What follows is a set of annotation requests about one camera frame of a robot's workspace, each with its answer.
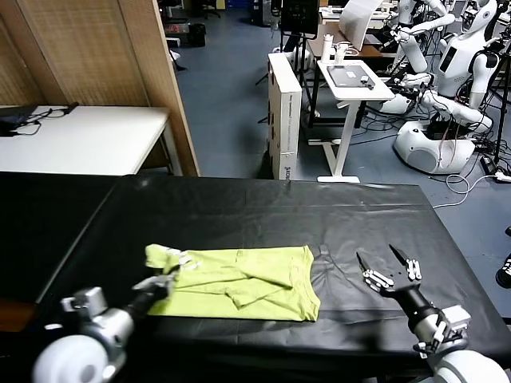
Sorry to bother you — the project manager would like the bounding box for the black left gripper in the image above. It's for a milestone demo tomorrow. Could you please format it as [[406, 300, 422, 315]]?
[[129, 264, 180, 321]]

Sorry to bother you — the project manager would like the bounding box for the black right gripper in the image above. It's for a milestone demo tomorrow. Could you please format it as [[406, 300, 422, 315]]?
[[355, 243, 435, 323]]

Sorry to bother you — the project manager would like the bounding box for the yellow-green t-shirt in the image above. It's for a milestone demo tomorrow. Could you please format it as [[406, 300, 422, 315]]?
[[144, 243, 322, 322]]

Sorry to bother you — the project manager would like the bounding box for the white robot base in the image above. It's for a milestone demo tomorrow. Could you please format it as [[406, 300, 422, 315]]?
[[393, 119, 476, 175]]

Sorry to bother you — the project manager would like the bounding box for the white lowered robot forearm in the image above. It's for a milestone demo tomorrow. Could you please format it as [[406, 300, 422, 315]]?
[[422, 89, 494, 133]]

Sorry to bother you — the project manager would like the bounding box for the black shoe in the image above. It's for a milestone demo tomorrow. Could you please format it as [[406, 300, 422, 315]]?
[[494, 255, 511, 289]]

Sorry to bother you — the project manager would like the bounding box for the wrinkled black table cloth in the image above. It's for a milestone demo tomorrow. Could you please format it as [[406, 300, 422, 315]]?
[[23, 175, 511, 383]]

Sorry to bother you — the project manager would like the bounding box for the smooth black table cover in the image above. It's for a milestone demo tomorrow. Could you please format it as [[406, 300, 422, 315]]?
[[0, 170, 119, 306]]

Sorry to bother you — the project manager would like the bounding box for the white table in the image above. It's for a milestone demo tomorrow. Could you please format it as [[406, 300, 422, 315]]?
[[0, 104, 184, 176]]

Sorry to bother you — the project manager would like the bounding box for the white standing desk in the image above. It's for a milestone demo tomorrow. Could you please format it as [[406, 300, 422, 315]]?
[[307, 59, 396, 184]]

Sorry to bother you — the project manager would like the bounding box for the tall white cardboard box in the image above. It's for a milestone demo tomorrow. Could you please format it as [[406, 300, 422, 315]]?
[[266, 51, 303, 180]]

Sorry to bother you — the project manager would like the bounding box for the grey laptop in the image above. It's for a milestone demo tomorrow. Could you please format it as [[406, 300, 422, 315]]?
[[326, 64, 378, 88]]

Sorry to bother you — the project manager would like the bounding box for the black tripod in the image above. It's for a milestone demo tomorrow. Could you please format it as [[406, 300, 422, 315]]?
[[491, 39, 511, 165]]

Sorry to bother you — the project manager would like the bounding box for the black pouch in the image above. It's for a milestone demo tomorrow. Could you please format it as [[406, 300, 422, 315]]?
[[0, 112, 30, 136]]

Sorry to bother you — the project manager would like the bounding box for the brown desk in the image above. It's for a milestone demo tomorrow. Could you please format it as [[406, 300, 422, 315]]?
[[307, 38, 400, 61]]

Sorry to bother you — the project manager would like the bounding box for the white humanoid robot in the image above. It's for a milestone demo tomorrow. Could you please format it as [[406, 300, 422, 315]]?
[[434, 0, 511, 116]]

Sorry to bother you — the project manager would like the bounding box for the white bottle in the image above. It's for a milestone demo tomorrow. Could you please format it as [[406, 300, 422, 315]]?
[[321, 34, 335, 64]]

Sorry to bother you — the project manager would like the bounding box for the wooden partition screen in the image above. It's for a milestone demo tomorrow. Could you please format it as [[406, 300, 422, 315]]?
[[0, 0, 200, 177]]

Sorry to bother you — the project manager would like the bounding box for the black bin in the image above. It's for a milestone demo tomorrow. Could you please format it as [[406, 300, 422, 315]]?
[[187, 22, 207, 47]]

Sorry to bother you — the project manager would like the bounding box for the white curved panel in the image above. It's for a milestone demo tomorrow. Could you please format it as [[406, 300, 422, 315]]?
[[339, 0, 382, 51]]

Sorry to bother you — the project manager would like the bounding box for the black monitor on stand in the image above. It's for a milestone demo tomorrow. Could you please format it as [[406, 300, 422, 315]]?
[[279, 0, 320, 55]]

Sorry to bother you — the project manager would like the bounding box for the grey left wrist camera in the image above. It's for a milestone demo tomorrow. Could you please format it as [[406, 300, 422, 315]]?
[[60, 286, 109, 317]]

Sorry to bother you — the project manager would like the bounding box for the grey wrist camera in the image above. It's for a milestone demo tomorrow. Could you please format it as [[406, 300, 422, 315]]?
[[437, 304, 473, 341], [60, 286, 109, 317]]

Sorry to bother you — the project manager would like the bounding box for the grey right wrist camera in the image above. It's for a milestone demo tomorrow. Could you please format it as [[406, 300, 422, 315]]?
[[437, 304, 473, 341]]

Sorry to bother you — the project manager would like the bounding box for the white floor cable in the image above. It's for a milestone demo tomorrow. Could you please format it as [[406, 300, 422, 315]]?
[[433, 171, 500, 209]]

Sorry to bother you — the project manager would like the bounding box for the black cable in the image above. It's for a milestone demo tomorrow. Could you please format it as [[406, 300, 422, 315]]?
[[10, 101, 79, 136]]

